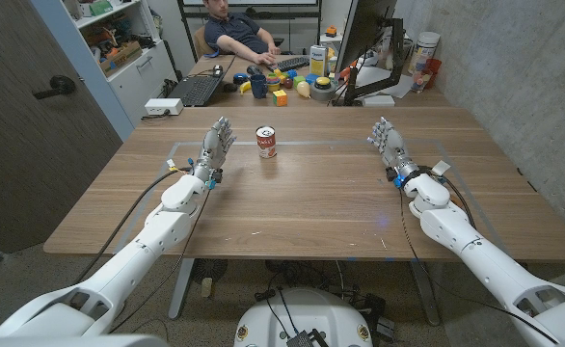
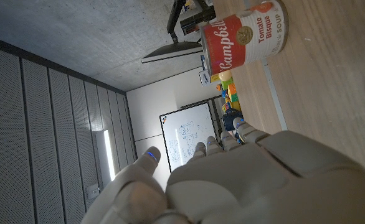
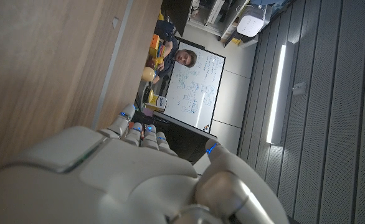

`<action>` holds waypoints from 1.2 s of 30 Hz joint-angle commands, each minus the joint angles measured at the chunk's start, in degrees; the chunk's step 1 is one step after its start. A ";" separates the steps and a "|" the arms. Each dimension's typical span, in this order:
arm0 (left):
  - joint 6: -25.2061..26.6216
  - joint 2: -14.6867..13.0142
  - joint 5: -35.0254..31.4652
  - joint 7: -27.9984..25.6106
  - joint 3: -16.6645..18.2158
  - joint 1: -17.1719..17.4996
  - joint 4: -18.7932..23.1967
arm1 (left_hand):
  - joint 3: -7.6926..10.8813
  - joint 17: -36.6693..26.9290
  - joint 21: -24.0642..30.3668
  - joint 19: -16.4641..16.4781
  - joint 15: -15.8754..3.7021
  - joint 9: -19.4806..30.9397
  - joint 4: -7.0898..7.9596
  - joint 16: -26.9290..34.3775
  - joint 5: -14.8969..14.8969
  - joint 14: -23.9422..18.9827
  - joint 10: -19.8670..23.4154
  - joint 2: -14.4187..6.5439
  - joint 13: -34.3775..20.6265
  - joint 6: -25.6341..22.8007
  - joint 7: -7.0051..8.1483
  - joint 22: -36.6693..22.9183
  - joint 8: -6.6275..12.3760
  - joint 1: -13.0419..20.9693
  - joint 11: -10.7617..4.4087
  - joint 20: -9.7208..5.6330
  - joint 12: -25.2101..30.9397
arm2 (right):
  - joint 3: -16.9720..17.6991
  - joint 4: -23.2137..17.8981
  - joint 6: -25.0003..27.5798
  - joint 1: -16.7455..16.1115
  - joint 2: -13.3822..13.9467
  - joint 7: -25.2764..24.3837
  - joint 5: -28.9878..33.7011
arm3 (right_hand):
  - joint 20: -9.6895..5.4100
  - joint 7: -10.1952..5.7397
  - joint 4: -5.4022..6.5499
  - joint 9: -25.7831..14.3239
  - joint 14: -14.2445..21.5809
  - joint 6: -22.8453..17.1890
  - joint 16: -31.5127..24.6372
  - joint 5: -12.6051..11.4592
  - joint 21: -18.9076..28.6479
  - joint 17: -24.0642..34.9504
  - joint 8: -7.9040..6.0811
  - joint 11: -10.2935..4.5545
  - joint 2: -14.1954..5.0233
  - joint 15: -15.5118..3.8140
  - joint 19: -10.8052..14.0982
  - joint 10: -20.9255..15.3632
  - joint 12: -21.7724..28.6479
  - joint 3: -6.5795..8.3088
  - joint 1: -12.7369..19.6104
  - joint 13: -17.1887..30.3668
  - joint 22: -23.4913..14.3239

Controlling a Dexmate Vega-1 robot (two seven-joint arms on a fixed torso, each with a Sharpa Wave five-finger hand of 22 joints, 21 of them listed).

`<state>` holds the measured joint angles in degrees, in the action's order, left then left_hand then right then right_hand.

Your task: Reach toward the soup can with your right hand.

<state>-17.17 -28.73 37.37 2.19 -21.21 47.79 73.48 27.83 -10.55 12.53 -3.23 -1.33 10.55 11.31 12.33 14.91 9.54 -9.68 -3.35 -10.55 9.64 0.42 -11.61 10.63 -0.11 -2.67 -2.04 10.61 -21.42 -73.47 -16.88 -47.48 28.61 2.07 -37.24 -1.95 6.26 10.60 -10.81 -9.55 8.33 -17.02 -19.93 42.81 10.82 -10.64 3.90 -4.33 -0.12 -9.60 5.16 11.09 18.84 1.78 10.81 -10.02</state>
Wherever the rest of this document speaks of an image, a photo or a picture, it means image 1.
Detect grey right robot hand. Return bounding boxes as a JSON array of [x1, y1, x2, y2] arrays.
[[366, 116, 421, 187]]

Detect white round canister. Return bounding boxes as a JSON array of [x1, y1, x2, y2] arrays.
[[407, 31, 442, 76]]

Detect white shelf cabinet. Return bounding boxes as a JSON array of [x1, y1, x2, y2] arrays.
[[63, 0, 177, 129]]

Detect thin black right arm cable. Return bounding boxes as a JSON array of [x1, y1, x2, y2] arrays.
[[397, 188, 561, 344]]

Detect cardboard box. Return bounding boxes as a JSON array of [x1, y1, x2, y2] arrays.
[[98, 40, 144, 77]]

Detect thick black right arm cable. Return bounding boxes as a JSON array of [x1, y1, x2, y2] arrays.
[[419, 166, 477, 230]]

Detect colourful stacking cups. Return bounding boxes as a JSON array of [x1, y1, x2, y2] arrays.
[[266, 68, 299, 93]]

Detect black door handle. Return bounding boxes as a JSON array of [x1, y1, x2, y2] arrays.
[[32, 74, 77, 100]]

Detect white paper sheet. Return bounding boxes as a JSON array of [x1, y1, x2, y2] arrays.
[[357, 65, 414, 100]]

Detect grey table leg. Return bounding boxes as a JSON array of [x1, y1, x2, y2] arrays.
[[168, 258, 196, 320], [410, 259, 442, 327]]

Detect clear glass cup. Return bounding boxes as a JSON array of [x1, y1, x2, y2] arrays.
[[410, 69, 431, 93]]

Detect red and white soup can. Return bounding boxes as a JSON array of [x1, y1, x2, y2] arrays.
[[256, 125, 278, 159]]

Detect grey tape roll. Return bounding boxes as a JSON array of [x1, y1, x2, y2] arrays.
[[309, 76, 337, 102]]

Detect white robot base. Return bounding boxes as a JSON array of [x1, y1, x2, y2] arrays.
[[233, 287, 374, 347]]

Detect dark wooden door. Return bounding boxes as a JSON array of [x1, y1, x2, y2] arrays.
[[0, 0, 123, 254]]

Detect flat white box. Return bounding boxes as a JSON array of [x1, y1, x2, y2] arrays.
[[362, 93, 396, 107]]

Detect small black box on base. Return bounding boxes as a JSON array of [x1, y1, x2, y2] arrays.
[[285, 329, 330, 347]]

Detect black laptop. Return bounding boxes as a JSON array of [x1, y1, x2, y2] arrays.
[[167, 55, 238, 108]]

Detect black computer monitor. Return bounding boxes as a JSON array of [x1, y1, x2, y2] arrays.
[[335, 0, 399, 73]]

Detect black floor fan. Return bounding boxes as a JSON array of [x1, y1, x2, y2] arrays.
[[190, 258, 229, 285]]

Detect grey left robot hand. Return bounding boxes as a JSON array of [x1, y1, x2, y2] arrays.
[[193, 116, 238, 183]]

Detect dark blue mug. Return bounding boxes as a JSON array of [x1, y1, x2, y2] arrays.
[[249, 73, 269, 100]]

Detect red plastic cup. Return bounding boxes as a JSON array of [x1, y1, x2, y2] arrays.
[[424, 58, 443, 89]]

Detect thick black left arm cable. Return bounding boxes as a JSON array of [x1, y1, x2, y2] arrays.
[[72, 167, 192, 285]]

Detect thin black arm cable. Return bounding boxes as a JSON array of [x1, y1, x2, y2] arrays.
[[397, 188, 561, 344], [108, 188, 212, 334]]

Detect person in dark polo shirt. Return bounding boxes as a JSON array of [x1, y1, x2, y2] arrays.
[[202, 0, 282, 67]]

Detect white power box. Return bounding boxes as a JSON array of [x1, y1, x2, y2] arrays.
[[144, 97, 185, 117]]

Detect tan office chair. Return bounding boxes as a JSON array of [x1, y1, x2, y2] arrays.
[[193, 26, 216, 60]]

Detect black keyboard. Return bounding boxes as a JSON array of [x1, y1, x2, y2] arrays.
[[275, 55, 311, 72]]

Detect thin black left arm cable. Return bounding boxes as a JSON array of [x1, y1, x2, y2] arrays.
[[108, 188, 212, 334]]

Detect white carton box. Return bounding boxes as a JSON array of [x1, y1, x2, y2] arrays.
[[309, 44, 330, 77]]

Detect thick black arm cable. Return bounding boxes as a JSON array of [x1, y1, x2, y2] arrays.
[[72, 167, 192, 285], [419, 166, 477, 230]]

